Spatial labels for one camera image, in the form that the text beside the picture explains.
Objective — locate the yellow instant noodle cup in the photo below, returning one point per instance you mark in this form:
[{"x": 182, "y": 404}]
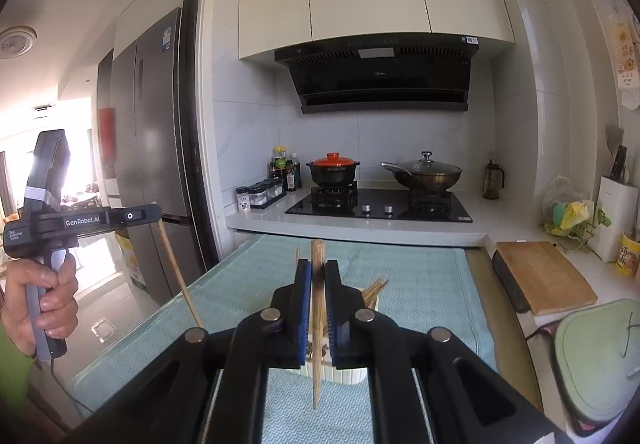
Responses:
[{"x": 629, "y": 254}]

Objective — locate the glass wok lid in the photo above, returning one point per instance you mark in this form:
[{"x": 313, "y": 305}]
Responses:
[{"x": 425, "y": 167}]

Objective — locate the white spice jar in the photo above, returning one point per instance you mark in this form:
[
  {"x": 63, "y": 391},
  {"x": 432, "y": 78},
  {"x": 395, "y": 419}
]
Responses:
[{"x": 243, "y": 199}]

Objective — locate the wooden cutting board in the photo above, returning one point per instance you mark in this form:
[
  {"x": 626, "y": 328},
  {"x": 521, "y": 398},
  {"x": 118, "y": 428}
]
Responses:
[{"x": 545, "y": 274}]

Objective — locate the brown glass jug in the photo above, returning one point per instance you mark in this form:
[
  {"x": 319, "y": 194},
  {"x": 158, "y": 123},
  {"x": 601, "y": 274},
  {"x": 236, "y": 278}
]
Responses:
[{"x": 492, "y": 179}]

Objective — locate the yellow cardboard box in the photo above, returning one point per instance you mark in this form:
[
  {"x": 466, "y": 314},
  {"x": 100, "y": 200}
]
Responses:
[{"x": 131, "y": 259}]

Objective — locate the dark sauce bottle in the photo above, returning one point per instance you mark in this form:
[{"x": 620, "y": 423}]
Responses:
[{"x": 295, "y": 171}]

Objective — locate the person's left forearm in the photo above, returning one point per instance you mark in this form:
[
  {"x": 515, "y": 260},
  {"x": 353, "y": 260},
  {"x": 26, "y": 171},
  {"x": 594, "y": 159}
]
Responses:
[{"x": 12, "y": 374}]

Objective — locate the black glass gas stove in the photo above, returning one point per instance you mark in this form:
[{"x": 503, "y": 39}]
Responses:
[{"x": 375, "y": 199}]

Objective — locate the wall-mounted paper bag dispenser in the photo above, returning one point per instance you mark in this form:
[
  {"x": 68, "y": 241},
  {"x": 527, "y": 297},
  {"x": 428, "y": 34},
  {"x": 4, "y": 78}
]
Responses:
[{"x": 625, "y": 54}]

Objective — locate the black spice jar rack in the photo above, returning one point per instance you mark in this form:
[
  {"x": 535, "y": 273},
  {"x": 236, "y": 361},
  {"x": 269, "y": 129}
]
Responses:
[{"x": 267, "y": 192}]

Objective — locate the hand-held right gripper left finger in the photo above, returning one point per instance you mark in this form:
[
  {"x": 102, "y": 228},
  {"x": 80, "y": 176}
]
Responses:
[{"x": 304, "y": 314}]

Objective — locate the yellow cap sauce bottle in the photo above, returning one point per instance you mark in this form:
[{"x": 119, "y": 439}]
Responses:
[{"x": 280, "y": 159}]

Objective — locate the white knife block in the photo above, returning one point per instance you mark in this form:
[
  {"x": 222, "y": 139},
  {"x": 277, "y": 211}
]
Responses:
[{"x": 615, "y": 214}]

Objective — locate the square floor socket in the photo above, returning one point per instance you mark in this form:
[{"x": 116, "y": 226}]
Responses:
[{"x": 103, "y": 330}]

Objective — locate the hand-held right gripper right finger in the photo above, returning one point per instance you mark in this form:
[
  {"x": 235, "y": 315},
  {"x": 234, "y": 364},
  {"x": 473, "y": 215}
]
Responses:
[{"x": 332, "y": 319}]

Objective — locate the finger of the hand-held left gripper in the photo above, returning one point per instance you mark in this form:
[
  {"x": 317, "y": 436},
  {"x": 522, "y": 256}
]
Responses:
[{"x": 142, "y": 215}]

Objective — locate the person's left hand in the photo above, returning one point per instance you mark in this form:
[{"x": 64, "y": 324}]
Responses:
[{"x": 60, "y": 294}]

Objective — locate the cream ribbed utensil holder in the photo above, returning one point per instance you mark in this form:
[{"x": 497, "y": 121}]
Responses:
[{"x": 347, "y": 375}]

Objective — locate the black clay pot orange lid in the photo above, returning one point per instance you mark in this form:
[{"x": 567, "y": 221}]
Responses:
[{"x": 332, "y": 171}]

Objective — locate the black range hood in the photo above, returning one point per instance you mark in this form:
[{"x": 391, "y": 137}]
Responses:
[{"x": 375, "y": 74}]

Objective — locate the grey steel refrigerator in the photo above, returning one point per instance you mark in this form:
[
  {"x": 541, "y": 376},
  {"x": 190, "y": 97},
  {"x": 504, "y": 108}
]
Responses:
[{"x": 150, "y": 124}]

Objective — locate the round ceiling light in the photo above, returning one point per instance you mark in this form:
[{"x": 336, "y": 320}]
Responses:
[{"x": 15, "y": 41}]

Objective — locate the dark metal wok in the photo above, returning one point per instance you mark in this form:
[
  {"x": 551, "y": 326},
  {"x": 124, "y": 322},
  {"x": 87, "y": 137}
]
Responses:
[{"x": 425, "y": 182}]

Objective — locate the green electric griddle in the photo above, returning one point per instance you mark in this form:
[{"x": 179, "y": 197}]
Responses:
[{"x": 590, "y": 364}]

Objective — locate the yellow green plastic bags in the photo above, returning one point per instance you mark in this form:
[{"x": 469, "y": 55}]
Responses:
[{"x": 570, "y": 214}]

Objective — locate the light blue woven mat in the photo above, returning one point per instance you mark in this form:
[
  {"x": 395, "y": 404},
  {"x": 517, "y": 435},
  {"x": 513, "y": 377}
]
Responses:
[{"x": 425, "y": 284}]

